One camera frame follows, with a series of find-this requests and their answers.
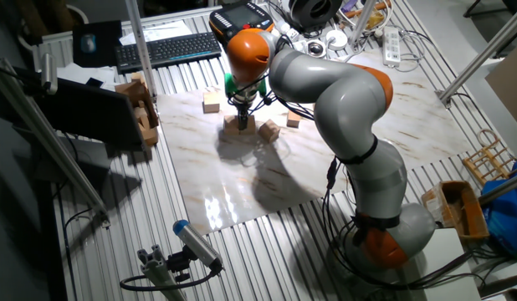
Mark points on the black mouse pad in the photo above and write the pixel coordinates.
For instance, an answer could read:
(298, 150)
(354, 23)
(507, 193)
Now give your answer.
(103, 46)

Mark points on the black filament spool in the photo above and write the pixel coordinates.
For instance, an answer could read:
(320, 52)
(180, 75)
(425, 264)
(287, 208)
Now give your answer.
(315, 11)

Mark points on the blue bag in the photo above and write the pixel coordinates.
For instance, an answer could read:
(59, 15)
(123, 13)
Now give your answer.
(507, 213)

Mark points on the clear plastic container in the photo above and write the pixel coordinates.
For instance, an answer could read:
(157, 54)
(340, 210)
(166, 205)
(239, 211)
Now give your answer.
(299, 46)

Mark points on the dark computer mouse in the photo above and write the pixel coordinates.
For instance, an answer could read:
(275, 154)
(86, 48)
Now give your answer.
(88, 43)

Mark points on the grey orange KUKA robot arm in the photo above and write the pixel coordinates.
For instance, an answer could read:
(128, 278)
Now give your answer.
(350, 104)

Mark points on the black computer keyboard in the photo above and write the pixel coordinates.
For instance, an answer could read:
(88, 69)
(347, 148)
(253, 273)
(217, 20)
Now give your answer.
(168, 49)

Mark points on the wooden lattice rack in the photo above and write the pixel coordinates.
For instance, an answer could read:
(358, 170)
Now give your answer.
(490, 161)

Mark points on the white power plug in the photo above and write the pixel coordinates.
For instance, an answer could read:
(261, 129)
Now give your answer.
(290, 31)

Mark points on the stack of white papers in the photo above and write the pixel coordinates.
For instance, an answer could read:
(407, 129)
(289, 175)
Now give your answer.
(85, 74)

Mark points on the aluminium profile post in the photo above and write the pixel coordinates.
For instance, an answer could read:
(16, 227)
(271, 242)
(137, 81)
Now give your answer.
(488, 50)
(362, 21)
(140, 50)

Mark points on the slanted aluminium profile beam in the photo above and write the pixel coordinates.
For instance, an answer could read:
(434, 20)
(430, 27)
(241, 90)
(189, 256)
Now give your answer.
(53, 146)

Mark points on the brown cardboard box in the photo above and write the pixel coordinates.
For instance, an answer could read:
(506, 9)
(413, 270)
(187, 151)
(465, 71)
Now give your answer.
(133, 90)

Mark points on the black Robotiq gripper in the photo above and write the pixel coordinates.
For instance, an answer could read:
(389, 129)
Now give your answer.
(243, 105)

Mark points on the orange black teach pendant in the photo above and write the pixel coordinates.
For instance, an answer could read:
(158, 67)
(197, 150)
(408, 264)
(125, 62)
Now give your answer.
(242, 16)

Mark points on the black camera clamp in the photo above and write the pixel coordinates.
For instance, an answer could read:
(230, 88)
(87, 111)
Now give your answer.
(179, 263)

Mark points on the silver depth camera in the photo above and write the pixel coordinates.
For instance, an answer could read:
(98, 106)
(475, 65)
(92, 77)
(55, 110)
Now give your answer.
(49, 73)

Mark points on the silver round dish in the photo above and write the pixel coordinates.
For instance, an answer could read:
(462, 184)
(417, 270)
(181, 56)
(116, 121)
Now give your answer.
(315, 49)

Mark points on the black monitor screen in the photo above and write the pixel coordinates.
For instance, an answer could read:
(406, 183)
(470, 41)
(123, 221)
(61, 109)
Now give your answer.
(91, 110)

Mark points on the white power strip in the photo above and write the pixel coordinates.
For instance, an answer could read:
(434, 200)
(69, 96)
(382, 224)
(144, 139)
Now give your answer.
(391, 46)

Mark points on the orange brown bin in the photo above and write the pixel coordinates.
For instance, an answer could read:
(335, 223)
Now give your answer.
(459, 205)

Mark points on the white marble pattern mat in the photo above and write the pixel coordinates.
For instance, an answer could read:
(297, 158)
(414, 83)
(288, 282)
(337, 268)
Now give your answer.
(225, 175)

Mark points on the silver camera with blue end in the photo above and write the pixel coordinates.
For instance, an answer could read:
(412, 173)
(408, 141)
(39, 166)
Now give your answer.
(196, 242)

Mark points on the brown cardboard sheet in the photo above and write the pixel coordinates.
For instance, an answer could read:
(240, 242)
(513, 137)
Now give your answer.
(511, 83)

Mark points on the short aluminium mount profile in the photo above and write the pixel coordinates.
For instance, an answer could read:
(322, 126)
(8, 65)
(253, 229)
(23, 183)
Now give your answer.
(158, 271)

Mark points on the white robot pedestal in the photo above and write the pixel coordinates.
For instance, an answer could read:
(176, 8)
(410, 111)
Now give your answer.
(446, 267)

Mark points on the white paper sheet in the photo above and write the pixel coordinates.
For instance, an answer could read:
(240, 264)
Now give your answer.
(158, 31)

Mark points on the white round puck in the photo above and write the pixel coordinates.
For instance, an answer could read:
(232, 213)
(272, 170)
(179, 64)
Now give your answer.
(336, 39)

